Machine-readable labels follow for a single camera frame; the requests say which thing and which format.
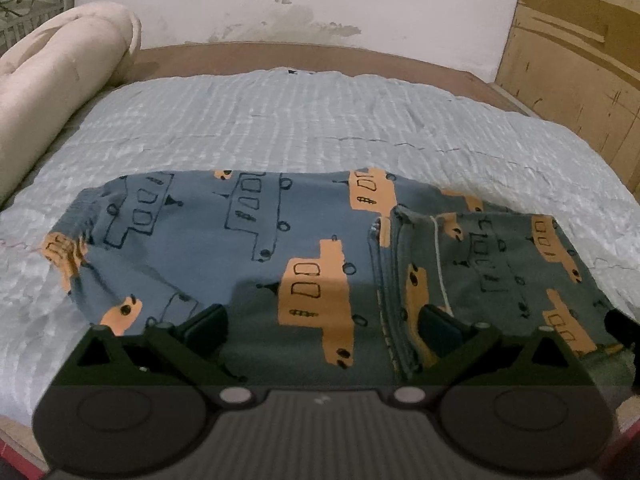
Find blue pants with orange trucks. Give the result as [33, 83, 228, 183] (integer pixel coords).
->
[43, 168, 616, 386]

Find light blue quilted bedspread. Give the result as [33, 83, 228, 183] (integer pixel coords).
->
[1, 68, 639, 424]

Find pink rolled comforter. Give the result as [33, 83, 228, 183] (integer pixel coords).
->
[1, 1, 142, 200]

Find plywood board wardrobe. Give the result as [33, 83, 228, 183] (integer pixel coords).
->
[496, 0, 639, 194]

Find grey metal headboard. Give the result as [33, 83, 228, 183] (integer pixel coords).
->
[0, 0, 75, 54]

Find brown wooden bed frame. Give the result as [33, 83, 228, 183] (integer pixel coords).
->
[126, 42, 527, 115]

